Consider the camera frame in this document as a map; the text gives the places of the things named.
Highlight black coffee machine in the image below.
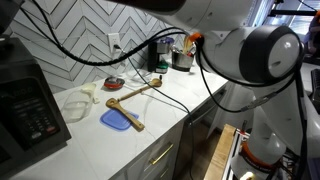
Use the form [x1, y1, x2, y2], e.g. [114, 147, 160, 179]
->
[147, 36, 175, 75]

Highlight clear glass dish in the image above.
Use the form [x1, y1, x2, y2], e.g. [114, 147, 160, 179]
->
[125, 68, 152, 88]

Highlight long wooden spoon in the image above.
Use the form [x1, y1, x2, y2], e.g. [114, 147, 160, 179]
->
[117, 77, 164, 103]

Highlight wooden cart board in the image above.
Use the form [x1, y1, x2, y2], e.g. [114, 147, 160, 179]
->
[203, 123, 238, 180]

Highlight white plastic scoop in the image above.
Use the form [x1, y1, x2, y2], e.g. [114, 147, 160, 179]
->
[80, 83, 101, 105]

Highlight wooden spatula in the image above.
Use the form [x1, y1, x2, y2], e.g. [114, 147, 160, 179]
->
[105, 97, 146, 132]

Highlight small red bowl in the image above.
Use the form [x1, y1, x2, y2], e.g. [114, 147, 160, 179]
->
[103, 76, 126, 90]

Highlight black microwave oven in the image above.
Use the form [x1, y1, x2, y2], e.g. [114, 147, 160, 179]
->
[0, 36, 72, 180]

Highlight large gold drawer handle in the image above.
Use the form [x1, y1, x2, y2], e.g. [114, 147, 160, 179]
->
[149, 142, 175, 166]

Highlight wooden utensils in holder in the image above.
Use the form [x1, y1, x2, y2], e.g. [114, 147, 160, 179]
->
[181, 34, 197, 57]

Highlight white wall outlet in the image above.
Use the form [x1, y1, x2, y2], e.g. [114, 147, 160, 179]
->
[107, 32, 121, 54]

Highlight steel utensil holder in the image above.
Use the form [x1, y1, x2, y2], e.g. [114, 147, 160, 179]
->
[171, 49, 195, 73]

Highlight black power cord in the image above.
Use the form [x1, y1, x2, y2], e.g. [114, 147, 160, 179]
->
[114, 44, 196, 180]

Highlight small gold drawer handle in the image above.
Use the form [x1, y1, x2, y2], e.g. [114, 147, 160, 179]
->
[159, 167, 170, 180]

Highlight transparent plastic bowl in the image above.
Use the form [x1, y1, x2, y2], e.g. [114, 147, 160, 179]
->
[60, 89, 93, 124]

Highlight blue plastic lid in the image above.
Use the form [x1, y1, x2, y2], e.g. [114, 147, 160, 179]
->
[99, 108, 140, 132]

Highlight aluminium cart frame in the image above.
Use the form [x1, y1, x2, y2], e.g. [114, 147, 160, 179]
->
[222, 129, 251, 180]

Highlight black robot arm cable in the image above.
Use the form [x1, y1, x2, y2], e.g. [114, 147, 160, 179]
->
[18, 0, 309, 180]

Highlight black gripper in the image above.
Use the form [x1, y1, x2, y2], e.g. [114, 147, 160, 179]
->
[0, 0, 25, 35]

